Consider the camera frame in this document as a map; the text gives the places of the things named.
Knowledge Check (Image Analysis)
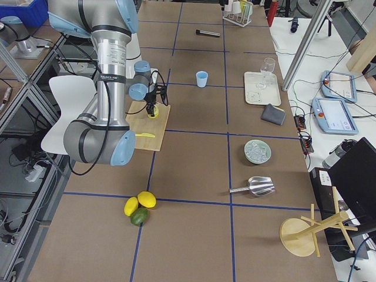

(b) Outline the blue storage bin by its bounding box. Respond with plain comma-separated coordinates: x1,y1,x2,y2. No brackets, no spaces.
1,0,48,27

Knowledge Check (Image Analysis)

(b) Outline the red cylinder tube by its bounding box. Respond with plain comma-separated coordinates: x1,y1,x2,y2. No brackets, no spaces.
267,0,278,27

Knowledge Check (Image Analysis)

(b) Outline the cream serving tray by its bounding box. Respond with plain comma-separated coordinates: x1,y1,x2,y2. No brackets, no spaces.
244,72,281,106

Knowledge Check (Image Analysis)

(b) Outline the wooden mug tree stand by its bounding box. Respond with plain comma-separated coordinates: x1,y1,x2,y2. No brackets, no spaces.
279,186,358,257

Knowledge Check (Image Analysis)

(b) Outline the white wire cup rack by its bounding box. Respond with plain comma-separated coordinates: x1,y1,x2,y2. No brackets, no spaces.
222,12,252,27

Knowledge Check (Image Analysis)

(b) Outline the white chair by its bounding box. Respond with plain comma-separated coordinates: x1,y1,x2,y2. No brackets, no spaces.
41,75,98,155

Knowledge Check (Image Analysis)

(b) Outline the blue teach pendant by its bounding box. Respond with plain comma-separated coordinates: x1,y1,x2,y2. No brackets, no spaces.
321,70,357,102
312,98,359,135

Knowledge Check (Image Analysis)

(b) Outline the green lime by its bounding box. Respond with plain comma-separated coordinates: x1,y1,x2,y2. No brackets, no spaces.
130,207,149,226

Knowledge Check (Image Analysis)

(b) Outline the grey folded cloth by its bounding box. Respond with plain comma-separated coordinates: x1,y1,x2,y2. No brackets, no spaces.
261,103,286,125

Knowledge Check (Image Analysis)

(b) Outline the light blue plastic cup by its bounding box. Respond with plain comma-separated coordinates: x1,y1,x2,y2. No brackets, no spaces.
196,70,209,88

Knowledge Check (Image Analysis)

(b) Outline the black monitor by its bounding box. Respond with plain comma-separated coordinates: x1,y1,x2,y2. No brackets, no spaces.
310,137,375,236

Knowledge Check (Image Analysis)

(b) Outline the aluminium frame post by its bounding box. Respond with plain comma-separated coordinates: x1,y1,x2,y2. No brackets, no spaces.
281,0,333,91

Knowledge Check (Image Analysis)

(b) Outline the green bowl with ice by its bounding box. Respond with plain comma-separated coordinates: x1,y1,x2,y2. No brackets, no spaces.
244,140,271,165

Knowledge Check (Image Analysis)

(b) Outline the near blue teach pendant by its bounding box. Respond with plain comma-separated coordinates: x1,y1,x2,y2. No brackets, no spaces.
312,98,359,135

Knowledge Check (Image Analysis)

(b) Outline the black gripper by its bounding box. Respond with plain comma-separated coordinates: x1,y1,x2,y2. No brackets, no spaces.
144,83,169,115

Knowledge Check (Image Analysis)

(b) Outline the yellow lemon slice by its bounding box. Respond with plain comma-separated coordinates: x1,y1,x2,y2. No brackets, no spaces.
147,106,159,119

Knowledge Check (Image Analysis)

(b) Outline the clear wine glass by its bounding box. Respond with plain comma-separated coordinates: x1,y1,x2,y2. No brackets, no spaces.
256,58,276,89

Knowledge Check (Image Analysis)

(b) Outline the bamboo cutting board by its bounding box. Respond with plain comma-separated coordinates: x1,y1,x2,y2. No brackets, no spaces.
126,103,171,152

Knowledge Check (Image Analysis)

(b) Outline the yellow cup in rack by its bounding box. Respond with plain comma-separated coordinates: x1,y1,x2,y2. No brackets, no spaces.
240,0,250,14

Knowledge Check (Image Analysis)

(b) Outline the steel muddler with black cap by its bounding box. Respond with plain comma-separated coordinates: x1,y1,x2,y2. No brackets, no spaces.
196,29,221,38

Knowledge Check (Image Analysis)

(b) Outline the yellow plastic knife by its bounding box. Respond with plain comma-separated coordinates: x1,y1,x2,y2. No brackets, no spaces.
135,133,156,138

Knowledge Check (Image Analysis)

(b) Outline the metal ice scoop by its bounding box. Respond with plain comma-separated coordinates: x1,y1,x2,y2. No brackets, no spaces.
229,176,276,197

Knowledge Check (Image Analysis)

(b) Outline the white cup in rack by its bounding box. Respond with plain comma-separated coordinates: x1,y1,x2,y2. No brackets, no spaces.
224,0,241,14

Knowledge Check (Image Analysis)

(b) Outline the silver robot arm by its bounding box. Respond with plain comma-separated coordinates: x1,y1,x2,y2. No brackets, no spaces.
1,16,41,59
48,1,168,166

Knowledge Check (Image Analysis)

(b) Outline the far blue teach pendant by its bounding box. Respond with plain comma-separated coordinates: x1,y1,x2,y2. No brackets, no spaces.
321,70,357,102

